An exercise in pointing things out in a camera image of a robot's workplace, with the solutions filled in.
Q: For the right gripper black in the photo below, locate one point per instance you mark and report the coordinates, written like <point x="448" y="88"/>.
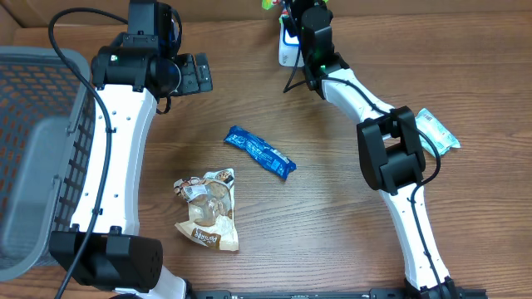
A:
<point x="331" y="17"/>

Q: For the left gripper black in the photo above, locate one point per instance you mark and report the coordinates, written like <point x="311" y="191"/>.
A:
<point x="193" y="84"/>

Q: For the green Haribo candy bag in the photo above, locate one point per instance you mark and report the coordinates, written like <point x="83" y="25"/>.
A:
<point x="270" y="4"/>

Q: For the blue snack wrapper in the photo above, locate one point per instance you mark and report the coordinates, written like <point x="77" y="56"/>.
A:
<point x="261" y="151"/>

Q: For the cookie bag brown white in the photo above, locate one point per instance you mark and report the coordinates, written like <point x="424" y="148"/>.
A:
<point x="211" y="206"/>

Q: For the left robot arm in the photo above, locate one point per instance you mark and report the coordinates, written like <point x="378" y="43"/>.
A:
<point x="143" y="66"/>

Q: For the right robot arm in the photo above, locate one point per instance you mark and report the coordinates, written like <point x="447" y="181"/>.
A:
<point x="389" y="146"/>

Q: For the white barcode scanner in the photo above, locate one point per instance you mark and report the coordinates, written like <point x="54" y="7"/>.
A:
<point x="287" y="46"/>

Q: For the grey plastic shopping basket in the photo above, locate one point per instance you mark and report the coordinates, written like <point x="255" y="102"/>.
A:
<point x="47" y="125"/>

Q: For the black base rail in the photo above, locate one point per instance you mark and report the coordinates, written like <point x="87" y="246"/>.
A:
<point x="375" y="293"/>

